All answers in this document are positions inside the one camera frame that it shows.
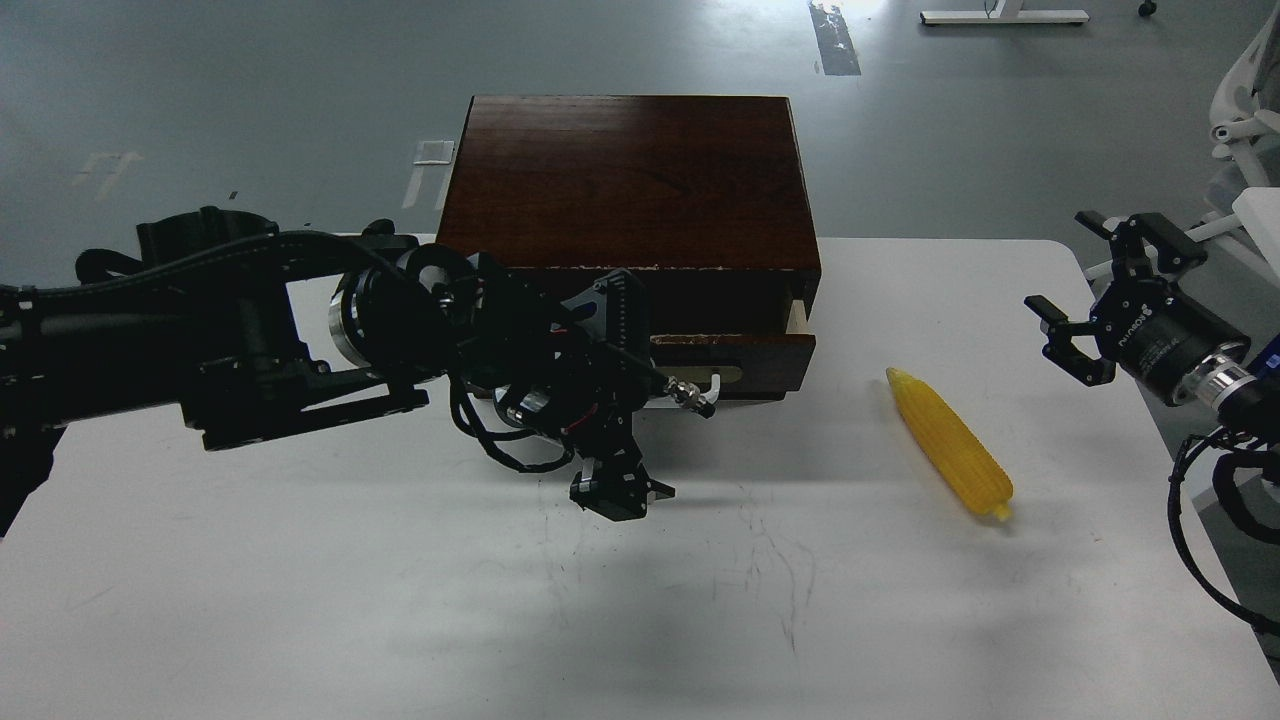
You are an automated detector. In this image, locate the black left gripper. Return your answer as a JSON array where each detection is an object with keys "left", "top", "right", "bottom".
[{"left": 470, "top": 252, "right": 718, "bottom": 521}]

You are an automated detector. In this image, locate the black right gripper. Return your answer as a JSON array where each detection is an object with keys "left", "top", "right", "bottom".
[{"left": 1024, "top": 210, "right": 1251, "bottom": 407}]

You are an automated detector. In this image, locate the dark wooden drawer with handle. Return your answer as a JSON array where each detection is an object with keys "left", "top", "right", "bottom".
[{"left": 652, "top": 299, "right": 817, "bottom": 404}]

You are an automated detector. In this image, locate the yellow corn cob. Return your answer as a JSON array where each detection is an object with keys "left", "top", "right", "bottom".
[{"left": 884, "top": 366, "right": 1014, "bottom": 521}]

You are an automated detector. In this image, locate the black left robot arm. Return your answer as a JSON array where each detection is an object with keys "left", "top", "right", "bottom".
[{"left": 1, "top": 208, "right": 716, "bottom": 530}]

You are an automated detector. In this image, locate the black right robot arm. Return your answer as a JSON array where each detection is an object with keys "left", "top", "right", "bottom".
[{"left": 1024, "top": 210, "right": 1279, "bottom": 445}]

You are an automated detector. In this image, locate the dark wooden drawer cabinet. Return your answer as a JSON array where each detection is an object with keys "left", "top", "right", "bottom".
[{"left": 436, "top": 95, "right": 822, "bottom": 348}]

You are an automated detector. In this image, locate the white desk foot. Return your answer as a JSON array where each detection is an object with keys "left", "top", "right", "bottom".
[{"left": 918, "top": 1, "right": 1091, "bottom": 27}]

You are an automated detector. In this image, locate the black floor tape patch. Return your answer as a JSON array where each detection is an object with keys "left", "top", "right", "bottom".
[{"left": 806, "top": 1, "right": 861, "bottom": 77}]

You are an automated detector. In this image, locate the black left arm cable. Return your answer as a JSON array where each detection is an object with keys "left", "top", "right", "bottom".
[{"left": 445, "top": 375, "right": 576, "bottom": 474}]

